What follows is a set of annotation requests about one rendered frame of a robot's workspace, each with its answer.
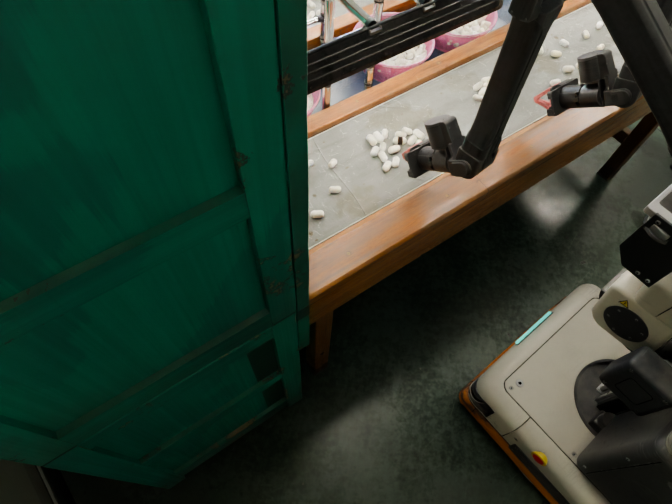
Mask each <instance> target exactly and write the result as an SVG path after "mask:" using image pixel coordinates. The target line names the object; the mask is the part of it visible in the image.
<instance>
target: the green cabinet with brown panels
mask: <svg viewBox="0 0 672 504"><path fill-rule="evenodd" d="M308 240H309V189H308V127H307V0H0V459H2V460H8V461H14V462H19V463H25V464H31V465H36V466H43V465H45V464H47V463H48V462H50V461H52V460H53V459H55V458H57V457H58V456H60V455H61V454H63V453H65V452H66V451H68V450H70V449H71V448H73V447H75V446H76V445H77V444H79V443H80V442H82V441H84V440H85V439H87V438H89V437H90V436H92V435H94V434H95V433H97V432H98V431H100V430H102V429H103V428H105V427H107V426H108V425H110V424H112V423H113V422H115V421H117V420H118V419H120V418H122V417H123V416H125V415H126V414H128V413H130V412H131V411H133V410H135V409H136V408H138V407H140V406H141V405H143V404H145V403H146V402H148V401H149V400H151V399H153V398H154V397H156V396H158V395H159V394H161V393H163V392H164V391H166V390H168V389H169V388H171V387H173V386H174V385H176V384H177V383H179V382H181V381H182V380H184V379H186V378H187V377H189V376H191V375H192V374H194V373H196V372H197V371H199V370H200V369H202V368H204V367H205V366H207V365H209V364H210V363H212V362H214V361H215V360H217V359H219V358H220V357H222V356H224V355H225V354H227V353H228V352H230V351H232V350H233V349H235V348H237V347H238V346H240V345H242V344H243V343H245V342H247V341H248V340H250V339H251V338H253V337H255V336H256V335H258V334H260V333H261V332H263V331H265V330H266V329H268V328H270V327H271V326H273V325H274V324H276V323H277V322H279V321H281V320H282V319H284V318H286V317H287V316H289V315H291V314H292V313H294V312H296V310H297V312H298V311H300V310H302V309H303V308H305V307H307V306H308V305H309V247H308Z"/></svg>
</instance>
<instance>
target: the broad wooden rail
mask: <svg viewBox="0 0 672 504"><path fill-rule="evenodd" d="M650 112H652V111H651V109H650V108H649V106H648V104H647V102H646V100H645V98H644V96H643V95H642V96H641V97H640V98H639V99H638V100H637V101H636V102H635V103H634V104H633V105H631V106H630V107H627V108H620V107H617V106H605V107H590V108H570V109H568V110H566V111H564V112H563V113H561V114H559V115H557V116H545V117H543V118H541V119H540V120H538V121H536V122H534V123H533V124H531V125H529V126H527V127H525V128H524V129H522V130H520V131H518V132H517V133H515V134H513V135H511V136H510V137H508V138H506V139H504V140H503V141H501V143H500V145H499V147H498V148H500V149H499V151H498V154H497V156H496V158H495V160H494V162H493V163H492V164H491V165H489V166H488V167H487V168H485V169H484V170H483V171H481V172H480V173H479V174H477V175H476V176H475V177H473V178H472V179H465V178H463V177H455V176H451V173H444V174H443V175H441V176H439V177H437V178H435V179H434V180H432V181H430V182H428V183H427V184H425V185H423V186H421V187H420V188H418V189H416V190H414V191H413V192H411V193H409V194H407V195H405V196H404V197H402V198H400V199H398V200H397V201H395V202H393V203H391V204H390V205H388V206H386V207H384V208H383V209H381V210H379V211H377V212H375V213H374V214H372V215H370V216H368V217H367V218H365V219H363V220H361V221H360V222H358V223H356V224H354V225H353V226H351V227H349V228H347V229H345V230H344V231H342V232H340V233H338V234H337V235H335V236H333V237H331V238H330V239H328V240H326V241H324V242H323V243H321V244H319V245H317V246H315V247H314V248H312V249H310V250H309V309H310V314H309V326H310V325H311V324H313V323H314V322H316V321H318V320H319V319H321V318H322V317H324V316H326V315H327V314H329V313H330V312H332V311H334V310H335V309H337V308H338V307H340V306H342V305H343V304H345V303H346V302H348V301H350V300H351V299H353V298H354V297H356V296H358V295H359V294H361V293H362V292H364V291H366V290H367V289H369V288H370V287H372V286H374V285H375V284H377V283H378V282H380V281H382V280H383V279H385V278H386V277H388V276H390V275H391V274H393V273H394V272H396V271H397V270H399V269H401V268H402V267H404V266H405V265H407V264H409V263H410V262H412V261H413V260H415V259H417V258H418V257H420V256H421V255H422V254H424V253H426V252H428V251H429V250H431V249H433V248H434V247H436V246H437V245H439V244H441V243H442V242H444V241H445V240H447V239H449V238H450V237H452V236H453V235H455V234H457V233H458V232H460V231H461V230H463V229H465V228H466V227H468V226H469V225H471V224H473V223H474V222H476V221H477V220H479V219H481V218H482V217H484V216H485V215H487V214H489V213H490V212H492V211H493V210H495V209H497V208H498V207H500V206H501V205H503V204H505V203H506V202H508V201H509V200H511V199H513V198H514V197H516V196H517V195H519V194H521V193H522V192H524V191H525V190H527V189H529V188H530V187H532V186H533V185H535V184H537V183H538V182H540V181H541V180H543V179H545V178H546V177H548V176H549V175H551V174H552V173H554V172H556V171H557V170H559V169H560V168H562V167H564V166H565V165H567V164H568V163H570V162H572V161H573V160H575V159H576V158H578V157H580V156H581V155H583V154H584V153H586V152H588V151H589V150H591V149H592V148H594V147H596V146H597V145H599V144H600V143H602V142H604V141H605V140H607V139H608V138H610V137H612V136H613V135H615V134H616V133H618V132H620V131H621V130H623V129H624V128H626V127H628V126H629V125H631V124H633V123H634V122H636V121H637V120H639V119H641V118H642V117H644V116H645V115H647V114H649V113H650Z"/></svg>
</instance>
